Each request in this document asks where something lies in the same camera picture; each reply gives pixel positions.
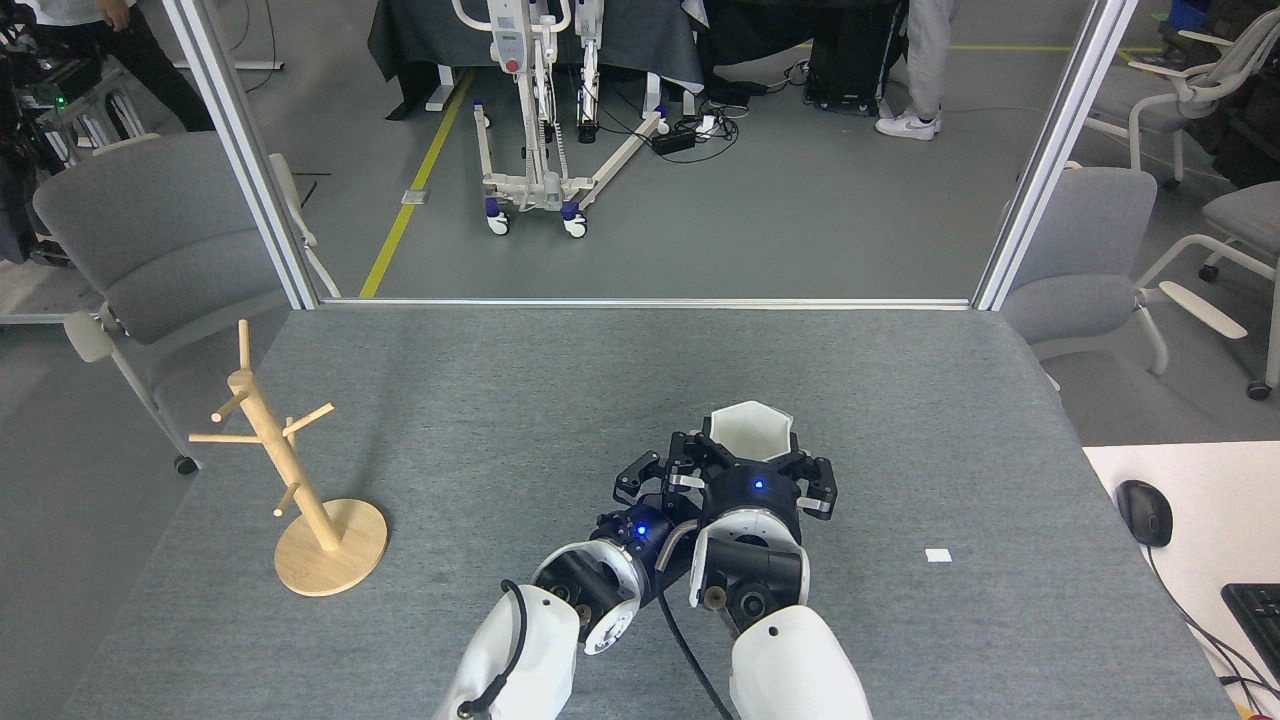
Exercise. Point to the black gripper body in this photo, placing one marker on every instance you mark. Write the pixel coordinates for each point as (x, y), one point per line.
(755, 490)
(645, 530)

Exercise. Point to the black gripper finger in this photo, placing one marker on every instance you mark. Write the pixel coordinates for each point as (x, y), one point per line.
(640, 475)
(695, 460)
(818, 485)

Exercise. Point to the white hexagonal cup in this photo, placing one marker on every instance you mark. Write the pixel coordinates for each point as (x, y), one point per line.
(750, 430)

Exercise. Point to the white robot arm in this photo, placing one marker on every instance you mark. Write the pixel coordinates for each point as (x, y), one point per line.
(545, 650)
(790, 660)

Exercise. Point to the wooden cup rack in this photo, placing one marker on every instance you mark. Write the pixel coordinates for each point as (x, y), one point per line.
(330, 560)

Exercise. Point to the equipment rack with green light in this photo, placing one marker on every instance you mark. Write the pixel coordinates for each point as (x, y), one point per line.
(70, 100)

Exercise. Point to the white stand on wheels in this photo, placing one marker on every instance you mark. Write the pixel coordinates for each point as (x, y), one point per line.
(545, 185)

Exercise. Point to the black power adapter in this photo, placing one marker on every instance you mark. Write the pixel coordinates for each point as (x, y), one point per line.
(674, 141)

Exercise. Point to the black computer mouse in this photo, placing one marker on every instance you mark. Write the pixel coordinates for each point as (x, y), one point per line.
(1145, 512)

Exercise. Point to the white power strip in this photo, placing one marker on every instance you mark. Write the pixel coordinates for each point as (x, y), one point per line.
(708, 124)

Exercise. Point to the grey chair with beige armrests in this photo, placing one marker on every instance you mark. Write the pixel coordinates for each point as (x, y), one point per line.
(160, 240)
(1080, 250)

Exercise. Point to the metal floor plate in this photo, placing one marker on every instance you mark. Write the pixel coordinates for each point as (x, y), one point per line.
(415, 197)

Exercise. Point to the white desk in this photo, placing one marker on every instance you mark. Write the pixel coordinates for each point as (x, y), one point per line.
(1220, 500)

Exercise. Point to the black equipment case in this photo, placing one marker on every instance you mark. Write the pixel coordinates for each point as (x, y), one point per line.
(850, 60)

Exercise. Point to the dark grey table cloth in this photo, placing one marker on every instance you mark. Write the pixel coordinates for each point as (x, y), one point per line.
(620, 40)

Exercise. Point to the black keyboard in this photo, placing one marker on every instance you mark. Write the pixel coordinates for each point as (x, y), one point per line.
(1258, 620)

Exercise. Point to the white mesh office chair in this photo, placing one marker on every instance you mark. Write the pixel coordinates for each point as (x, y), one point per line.
(1190, 90)

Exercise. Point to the person in dark trousers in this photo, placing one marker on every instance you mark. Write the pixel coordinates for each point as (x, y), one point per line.
(150, 60)

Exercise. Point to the silver table edge rail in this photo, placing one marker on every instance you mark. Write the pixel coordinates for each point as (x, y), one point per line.
(640, 303)

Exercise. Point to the silver aluminium post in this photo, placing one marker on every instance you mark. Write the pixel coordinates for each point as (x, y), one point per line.
(1050, 160)
(250, 160)

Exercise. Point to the grey chair with white frame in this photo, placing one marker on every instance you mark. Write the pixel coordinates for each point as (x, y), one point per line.
(1245, 215)

